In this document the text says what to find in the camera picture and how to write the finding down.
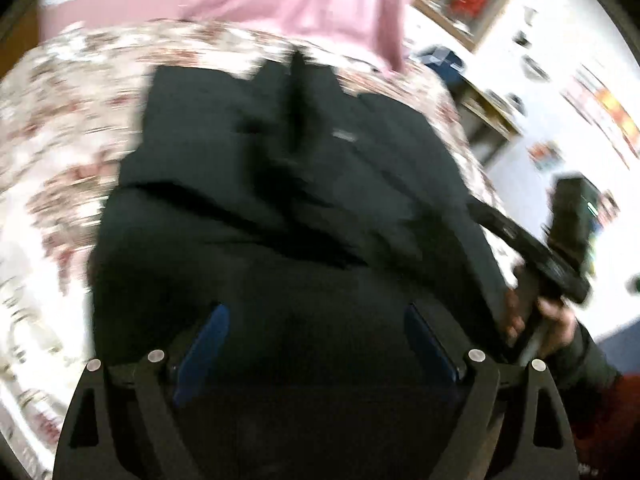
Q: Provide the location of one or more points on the large colourful wall poster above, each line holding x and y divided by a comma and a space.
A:
607, 105

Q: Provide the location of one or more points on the wooden framed barred window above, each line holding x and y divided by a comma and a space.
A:
465, 10

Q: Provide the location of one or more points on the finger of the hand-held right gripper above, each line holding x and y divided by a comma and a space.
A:
510, 232

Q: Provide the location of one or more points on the brown wooden headboard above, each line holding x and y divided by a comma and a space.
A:
17, 45

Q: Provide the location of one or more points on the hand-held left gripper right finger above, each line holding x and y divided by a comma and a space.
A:
430, 342

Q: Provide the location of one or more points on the small colourful wall poster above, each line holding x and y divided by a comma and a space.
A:
545, 156
609, 207

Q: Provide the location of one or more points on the wooden shelf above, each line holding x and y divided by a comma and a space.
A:
487, 110

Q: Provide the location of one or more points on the floral satin bedspread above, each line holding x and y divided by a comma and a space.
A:
75, 125

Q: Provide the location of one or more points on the black garment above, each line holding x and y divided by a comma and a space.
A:
300, 220

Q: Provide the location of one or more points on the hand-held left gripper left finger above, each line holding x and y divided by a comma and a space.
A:
202, 345

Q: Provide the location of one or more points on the person's right hand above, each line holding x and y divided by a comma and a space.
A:
555, 322

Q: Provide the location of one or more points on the person's red clothing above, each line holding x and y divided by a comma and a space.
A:
610, 425

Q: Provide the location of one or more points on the pink curtain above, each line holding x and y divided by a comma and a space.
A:
310, 5

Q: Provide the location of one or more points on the person's right forearm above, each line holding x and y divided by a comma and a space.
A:
585, 360

